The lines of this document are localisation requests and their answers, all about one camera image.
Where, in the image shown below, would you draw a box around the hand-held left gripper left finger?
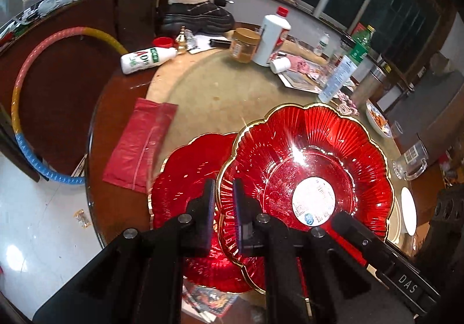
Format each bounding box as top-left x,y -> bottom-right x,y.
32,178 -> 218,324

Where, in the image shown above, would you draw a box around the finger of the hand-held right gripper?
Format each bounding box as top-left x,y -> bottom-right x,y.
331,211 -> 441,316

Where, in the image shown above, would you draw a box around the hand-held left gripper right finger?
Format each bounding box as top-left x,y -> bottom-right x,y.
232,178 -> 414,324

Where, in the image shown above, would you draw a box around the small red scalloped plate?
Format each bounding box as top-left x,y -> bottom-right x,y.
148,132 -> 267,294

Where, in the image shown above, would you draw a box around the large red scalloped plate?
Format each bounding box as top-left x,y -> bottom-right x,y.
216,102 -> 396,296

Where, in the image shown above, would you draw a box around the white bowl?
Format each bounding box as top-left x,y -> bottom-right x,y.
400,186 -> 417,236

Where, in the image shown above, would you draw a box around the clear glass mug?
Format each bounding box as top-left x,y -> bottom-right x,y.
392,140 -> 429,180

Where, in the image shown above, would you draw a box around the colourful magazine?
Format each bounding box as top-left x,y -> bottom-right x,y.
182,279 -> 240,317

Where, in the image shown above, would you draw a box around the red plastic bag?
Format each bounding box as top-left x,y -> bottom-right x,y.
102,97 -> 179,194

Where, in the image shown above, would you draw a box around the round gold table mat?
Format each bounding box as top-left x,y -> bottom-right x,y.
159,50 -> 367,172

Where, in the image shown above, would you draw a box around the snack wrapper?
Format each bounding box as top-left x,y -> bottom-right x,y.
73,210 -> 92,228

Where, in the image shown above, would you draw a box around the white plate of food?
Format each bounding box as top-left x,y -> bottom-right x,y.
365,99 -> 392,139

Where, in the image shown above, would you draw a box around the pink candy packets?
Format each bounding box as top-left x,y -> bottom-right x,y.
333,92 -> 359,116

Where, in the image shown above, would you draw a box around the steel thermos flask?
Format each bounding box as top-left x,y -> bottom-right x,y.
350,65 -> 388,107

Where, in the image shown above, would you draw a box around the brown jar gold lid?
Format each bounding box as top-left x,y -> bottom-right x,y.
229,28 -> 262,64

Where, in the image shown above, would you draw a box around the white plastic bottle green label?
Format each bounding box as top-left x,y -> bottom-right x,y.
121,37 -> 177,74

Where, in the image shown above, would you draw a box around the white liquor bottle red cap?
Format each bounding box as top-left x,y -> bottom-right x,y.
252,6 -> 291,67

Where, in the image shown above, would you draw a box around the clear glass jar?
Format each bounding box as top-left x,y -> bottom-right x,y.
313,32 -> 331,57

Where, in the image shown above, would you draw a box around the dark jacket with fur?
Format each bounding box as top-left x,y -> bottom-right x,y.
161,0 -> 235,35

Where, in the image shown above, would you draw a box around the green soda bottle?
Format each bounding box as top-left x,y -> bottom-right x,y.
342,25 -> 376,69

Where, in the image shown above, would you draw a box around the dark wooden cabinet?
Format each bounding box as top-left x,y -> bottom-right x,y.
0,0 -> 156,57

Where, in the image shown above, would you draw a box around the multicoloured hula hoop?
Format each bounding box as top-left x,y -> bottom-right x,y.
11,26 -> 129,186

